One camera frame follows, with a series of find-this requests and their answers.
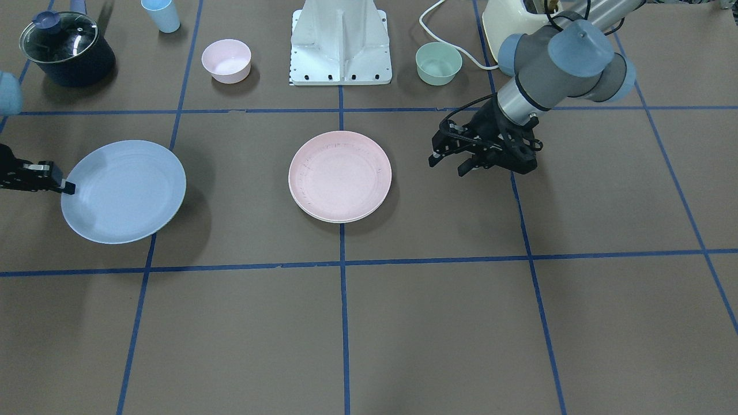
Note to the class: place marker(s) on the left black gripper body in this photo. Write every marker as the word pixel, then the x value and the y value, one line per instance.
pixel 487 124

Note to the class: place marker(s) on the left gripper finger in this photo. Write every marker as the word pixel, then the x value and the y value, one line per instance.
pixel 435 157
pixel 469 165

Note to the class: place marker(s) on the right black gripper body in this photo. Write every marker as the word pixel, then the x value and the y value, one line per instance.
pixel 17 174

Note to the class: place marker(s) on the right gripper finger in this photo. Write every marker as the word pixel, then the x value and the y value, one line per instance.
pixel 68 188

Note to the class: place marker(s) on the blue plate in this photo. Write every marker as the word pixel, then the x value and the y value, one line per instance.
pixel 125 191

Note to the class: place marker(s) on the pink plate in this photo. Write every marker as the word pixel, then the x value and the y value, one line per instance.
pixel 340 162

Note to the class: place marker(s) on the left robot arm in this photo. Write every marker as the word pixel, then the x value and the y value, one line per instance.
pixel 570 56

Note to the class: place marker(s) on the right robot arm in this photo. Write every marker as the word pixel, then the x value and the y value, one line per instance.
pixel 11 97

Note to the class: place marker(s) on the green bowl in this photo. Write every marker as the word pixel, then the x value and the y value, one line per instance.
pixel 437 63

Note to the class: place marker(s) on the cream plate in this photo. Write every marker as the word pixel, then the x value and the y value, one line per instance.
pixel 338 208

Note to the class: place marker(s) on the cream toaster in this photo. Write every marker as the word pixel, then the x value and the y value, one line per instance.
pixel 516 32

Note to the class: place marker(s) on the dark blue pot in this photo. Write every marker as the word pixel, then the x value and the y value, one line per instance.
pixel 86 69

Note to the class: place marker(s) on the glass pot lid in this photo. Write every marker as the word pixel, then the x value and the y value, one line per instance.
pixel 54 37

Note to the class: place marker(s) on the toast slice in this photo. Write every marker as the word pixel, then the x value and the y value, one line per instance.
pixel 550 6

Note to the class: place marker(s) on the light blue cup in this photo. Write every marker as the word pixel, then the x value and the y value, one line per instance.
pixel 164 14

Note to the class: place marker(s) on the pink bowl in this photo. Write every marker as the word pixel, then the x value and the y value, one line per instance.
pixel 227 60

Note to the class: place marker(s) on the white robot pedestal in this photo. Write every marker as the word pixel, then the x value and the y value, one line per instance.
pixel 340 43

